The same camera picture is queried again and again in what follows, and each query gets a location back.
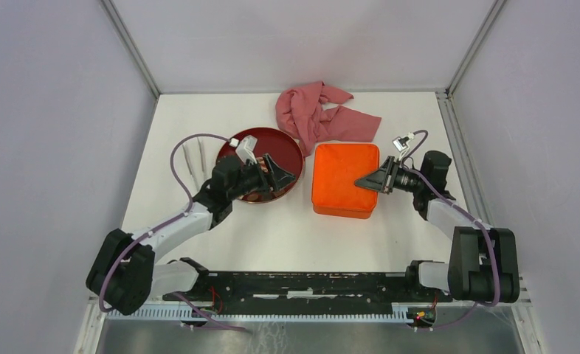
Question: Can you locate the pink cloth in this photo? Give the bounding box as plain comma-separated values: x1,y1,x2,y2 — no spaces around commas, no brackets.
275,81,382,156

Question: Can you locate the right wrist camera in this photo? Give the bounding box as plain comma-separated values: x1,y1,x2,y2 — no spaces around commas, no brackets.
393,132,415,161

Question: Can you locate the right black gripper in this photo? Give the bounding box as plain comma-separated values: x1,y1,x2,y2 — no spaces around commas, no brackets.
354,156,425,194

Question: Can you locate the orange box lid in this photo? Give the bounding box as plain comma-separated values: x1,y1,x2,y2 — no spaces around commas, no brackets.
311,143,380,207

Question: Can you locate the purple cable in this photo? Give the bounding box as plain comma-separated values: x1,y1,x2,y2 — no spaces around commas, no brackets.
399,129,502,308
97,133,232,313

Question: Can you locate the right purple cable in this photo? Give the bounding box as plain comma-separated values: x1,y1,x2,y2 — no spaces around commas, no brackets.
399,129,502,308

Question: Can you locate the round dark red plate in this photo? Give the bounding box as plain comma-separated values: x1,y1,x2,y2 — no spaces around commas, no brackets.
233,127,305,204

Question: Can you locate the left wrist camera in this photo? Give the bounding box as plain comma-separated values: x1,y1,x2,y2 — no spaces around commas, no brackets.
229,135,258,165

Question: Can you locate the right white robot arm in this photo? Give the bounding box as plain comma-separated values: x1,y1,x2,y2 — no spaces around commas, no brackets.
354,150,520,306

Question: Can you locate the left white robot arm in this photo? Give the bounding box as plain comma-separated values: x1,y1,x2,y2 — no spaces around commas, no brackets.
86,153,297,315

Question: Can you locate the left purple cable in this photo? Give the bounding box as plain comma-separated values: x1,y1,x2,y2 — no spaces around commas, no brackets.
97,133,232,313

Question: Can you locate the orange chocolate box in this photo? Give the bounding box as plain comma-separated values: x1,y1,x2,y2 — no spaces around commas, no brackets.
313,204,376,219

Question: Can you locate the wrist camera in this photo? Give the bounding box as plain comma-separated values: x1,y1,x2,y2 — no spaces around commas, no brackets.
393,132,415,161
229,135,258,165

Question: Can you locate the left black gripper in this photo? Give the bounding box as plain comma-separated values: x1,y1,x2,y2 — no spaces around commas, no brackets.
228,153,297,201

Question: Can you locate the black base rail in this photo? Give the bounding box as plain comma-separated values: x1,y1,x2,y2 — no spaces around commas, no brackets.
182,271,452,315

